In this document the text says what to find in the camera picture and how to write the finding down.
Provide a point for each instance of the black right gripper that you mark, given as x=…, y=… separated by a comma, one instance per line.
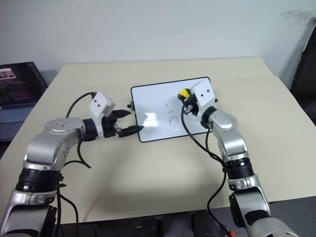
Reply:
x=190, y=106

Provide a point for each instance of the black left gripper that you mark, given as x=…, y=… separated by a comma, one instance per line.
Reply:
x=108, y=127

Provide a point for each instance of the yellow whiteboard eraser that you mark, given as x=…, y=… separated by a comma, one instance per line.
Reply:
x=184, y=93

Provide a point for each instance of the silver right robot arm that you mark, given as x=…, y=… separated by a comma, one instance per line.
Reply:
x=232, y=138

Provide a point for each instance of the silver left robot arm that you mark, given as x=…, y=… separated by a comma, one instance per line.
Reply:
x=47, y=145

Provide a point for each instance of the black whiteboard edge clip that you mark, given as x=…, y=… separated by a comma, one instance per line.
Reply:
x=131, y=106

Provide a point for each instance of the black-framed small whiteboard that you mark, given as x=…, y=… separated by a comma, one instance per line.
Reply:
x=158, y=108

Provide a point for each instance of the open dark laptop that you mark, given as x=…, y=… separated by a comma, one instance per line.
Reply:
x=17, y=93

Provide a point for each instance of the dark rounded shape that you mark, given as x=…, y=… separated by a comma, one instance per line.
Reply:
x=203, y=224

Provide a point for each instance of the small red part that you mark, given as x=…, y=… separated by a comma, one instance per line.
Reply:
x=231, y=234

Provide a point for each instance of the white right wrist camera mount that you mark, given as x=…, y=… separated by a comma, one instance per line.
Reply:
x=203, y=95

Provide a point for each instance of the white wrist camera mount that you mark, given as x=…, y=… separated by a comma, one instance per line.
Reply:
x=100, y=105
x=203, y=95

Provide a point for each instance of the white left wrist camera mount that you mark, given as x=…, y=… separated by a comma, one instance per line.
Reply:
x=100, y=105

